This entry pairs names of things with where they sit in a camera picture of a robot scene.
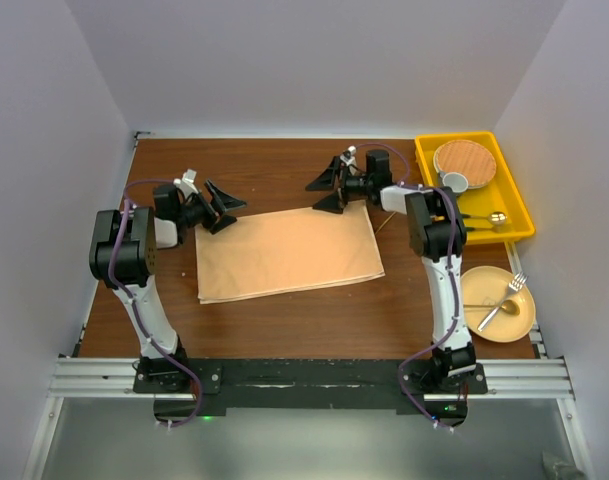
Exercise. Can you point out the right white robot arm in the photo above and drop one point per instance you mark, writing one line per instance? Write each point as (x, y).
(437, 235)

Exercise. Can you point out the grey white cup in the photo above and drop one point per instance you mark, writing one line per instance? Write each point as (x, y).
(457, 182)

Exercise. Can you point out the yellow plastic tray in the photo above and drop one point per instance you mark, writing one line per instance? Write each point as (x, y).
(501, 194)

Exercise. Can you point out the woven orange round plate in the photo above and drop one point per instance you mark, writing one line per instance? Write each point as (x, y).
(470, 159)

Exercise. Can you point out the aluminium rail frame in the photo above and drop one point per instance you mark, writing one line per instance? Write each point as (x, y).
(94, 426)

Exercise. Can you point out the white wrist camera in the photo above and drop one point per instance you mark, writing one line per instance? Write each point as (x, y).
(348, 157)
(186, 183)

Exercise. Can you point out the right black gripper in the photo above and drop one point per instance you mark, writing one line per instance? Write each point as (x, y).
(337, 201)

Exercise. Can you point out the beige round plate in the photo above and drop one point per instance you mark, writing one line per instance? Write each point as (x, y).
(486, 285)

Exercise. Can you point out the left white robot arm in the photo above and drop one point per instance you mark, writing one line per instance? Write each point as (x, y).
(123, 256)

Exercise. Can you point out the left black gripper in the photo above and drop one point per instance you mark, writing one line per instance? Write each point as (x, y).
(211, 215)

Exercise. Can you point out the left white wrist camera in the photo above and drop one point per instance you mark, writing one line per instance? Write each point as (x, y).
(186, 183)

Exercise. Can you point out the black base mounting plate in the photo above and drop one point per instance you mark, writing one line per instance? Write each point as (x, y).
(213, 387)

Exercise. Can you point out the gold black spoon in tray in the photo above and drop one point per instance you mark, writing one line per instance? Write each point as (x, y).
(497, 218)

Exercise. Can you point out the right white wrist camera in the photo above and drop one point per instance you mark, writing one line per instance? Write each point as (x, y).
(348, 157)

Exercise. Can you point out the black handled utensil in tray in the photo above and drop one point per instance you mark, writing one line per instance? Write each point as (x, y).
(494, 229)

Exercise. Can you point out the silver fork on plate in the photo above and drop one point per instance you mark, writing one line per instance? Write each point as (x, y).
(513, 287)

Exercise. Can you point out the peach satin napkin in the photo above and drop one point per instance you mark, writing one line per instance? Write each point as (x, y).
(287, 251)

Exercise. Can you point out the gold spoon on plate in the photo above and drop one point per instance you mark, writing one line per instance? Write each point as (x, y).
(508, 306)

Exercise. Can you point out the gold spoon on table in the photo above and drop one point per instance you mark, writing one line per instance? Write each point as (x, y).
(385, 222)

